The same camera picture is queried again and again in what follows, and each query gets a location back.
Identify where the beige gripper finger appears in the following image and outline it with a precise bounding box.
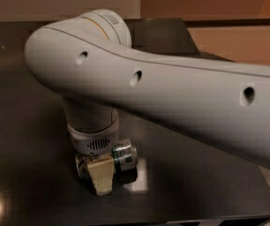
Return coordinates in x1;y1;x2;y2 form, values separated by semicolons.
87;154;114;196

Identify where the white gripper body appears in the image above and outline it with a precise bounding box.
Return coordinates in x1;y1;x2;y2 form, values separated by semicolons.
68;110;119;155

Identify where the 7up soda can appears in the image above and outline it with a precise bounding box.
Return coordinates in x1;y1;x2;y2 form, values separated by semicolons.
75;138;138;180

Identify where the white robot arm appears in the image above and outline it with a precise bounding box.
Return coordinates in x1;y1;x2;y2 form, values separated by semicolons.
24;9;270;195

